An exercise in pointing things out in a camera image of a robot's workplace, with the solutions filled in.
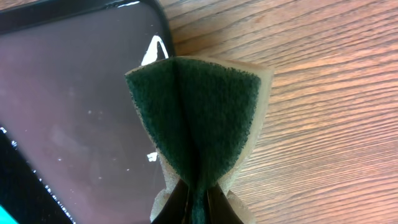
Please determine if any black water tray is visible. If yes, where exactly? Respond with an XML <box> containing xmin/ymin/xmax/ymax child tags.
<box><xmin>1</xmin><ymin>1</ymin><xmax>174</xmax><ymax>223</ymax></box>

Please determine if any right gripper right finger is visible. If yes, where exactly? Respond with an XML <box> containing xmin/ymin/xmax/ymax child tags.
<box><xmin>206</xmin><ymin>184</ymin><xmax>243</xmax><ymax>224</ymax></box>

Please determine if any green and yellow sponge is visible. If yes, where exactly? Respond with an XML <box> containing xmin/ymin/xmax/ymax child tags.
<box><xmin>125</xmin><ymin>57</ymin><xmax>274</xmax><ymax>223</ymax></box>

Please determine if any teal plastic tray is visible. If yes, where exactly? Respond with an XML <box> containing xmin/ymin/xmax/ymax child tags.
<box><xmin>0</xmin><ymin>206</ymin><xmax>19</xmax><ymax>224</ymax></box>

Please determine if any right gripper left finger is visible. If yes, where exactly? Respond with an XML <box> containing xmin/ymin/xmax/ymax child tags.
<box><xmin>151</xmin><ymin>179</ymin><xmax>190</xmax><ymax>224</ymax></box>

